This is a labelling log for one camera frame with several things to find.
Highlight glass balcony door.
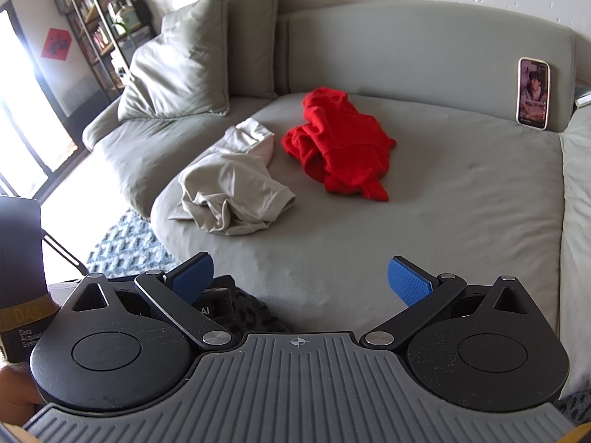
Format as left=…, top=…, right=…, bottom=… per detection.
left=0, top=0, right=77, bottom=195

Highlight large olive cushion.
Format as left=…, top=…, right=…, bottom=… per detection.
left=117, top=0, right=230, bottom=121

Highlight smartphone in white case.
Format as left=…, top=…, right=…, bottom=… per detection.
left=516, top=56, right=551, bottom=131

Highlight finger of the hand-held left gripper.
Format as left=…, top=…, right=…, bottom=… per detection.
left=41, top=230, right=88, bottom=274

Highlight blue patterned rug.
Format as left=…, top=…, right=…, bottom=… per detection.
left=85, top=207, right=181, bottom=280

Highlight narrow olive cushion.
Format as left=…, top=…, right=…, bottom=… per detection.
left=225, top=0, right=280, bottom=99

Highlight red square wall decoration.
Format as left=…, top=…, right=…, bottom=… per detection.
left=41, top=28, right=72, bottom=60

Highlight grey sofa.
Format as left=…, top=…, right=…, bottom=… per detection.
left=82, top=0, right=591, bottom=398

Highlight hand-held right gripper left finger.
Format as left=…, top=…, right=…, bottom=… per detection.
left=60, top=253, right=238, bottom=350

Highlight beige t-shirt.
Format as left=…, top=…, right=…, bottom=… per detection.
left=167, top=117, right=297, bottom=237

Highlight black metal bookshelf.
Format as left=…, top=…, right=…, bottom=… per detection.
left=48, top=0, right=158, bottom=90

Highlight dark spotted pants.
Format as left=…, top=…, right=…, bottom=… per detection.
left=217, top=286, right=289, bottom=335

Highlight person's left hand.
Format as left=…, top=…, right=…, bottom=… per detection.
left=0, top=364, right=42, bottom=425

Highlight red garment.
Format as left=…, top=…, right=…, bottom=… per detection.
left=281, top=87, right=398, bottom=203

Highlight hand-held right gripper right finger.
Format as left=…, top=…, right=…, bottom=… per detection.
left=360, top=256, right=539, bottom=351

